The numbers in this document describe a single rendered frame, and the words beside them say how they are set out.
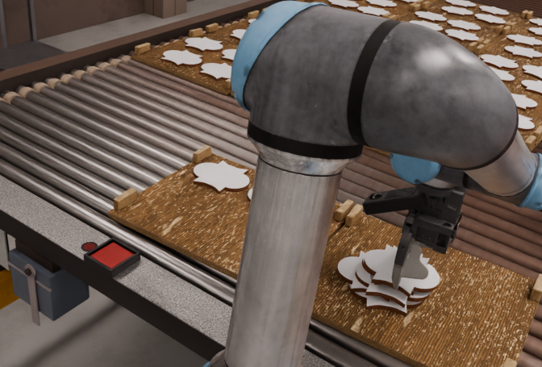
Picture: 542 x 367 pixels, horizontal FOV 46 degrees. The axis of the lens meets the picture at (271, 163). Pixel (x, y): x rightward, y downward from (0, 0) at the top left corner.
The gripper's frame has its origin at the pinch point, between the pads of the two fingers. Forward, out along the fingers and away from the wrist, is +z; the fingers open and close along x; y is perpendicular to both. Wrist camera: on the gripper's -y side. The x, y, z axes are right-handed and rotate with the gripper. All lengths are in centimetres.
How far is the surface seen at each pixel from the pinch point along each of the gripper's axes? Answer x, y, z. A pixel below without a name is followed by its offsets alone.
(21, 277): -24, -74, 21
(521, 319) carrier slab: 5.1, 22.1, 4.9
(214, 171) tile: 15, -50, 4
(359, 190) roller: 32.3, -20.0, 6.8
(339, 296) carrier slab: -8.1, -8.4, 4.9
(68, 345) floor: 21, -109, 99
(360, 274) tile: -3.8, -6.5, 1.9
